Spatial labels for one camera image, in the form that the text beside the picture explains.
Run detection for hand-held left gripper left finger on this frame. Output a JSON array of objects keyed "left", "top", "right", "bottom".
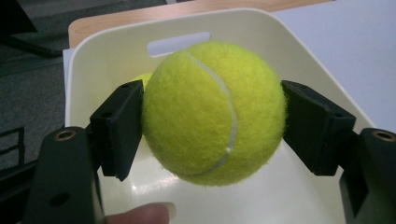
[{"left": 90, "top": 79, "right": 145, "bottom": 182}]

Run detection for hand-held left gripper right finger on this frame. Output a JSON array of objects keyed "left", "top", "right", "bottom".
[{"left": 280, "top": 79, "right": 357, "bottom": 176}]

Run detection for yellow tennis ball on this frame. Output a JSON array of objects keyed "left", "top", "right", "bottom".
[
  {"left": 132, "top": 72, "right": 153, "bottom": 90},
  {"left": 141, "top": 40, "right": 288, "bottom": 187}
]

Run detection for cream plastic bin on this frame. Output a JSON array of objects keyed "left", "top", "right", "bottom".
[{"left": 64, "top": 7, "right": 375, "bottom": 224}]

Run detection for white foam board cover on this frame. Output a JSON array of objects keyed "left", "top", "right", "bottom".
[{"left": 62, "top": 0, "right": 396, "bottom": 133}]

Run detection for black stand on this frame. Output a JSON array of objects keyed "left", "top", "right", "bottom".
[{"left": 0, "top": 0, "right": 64, "bottom": 59}]

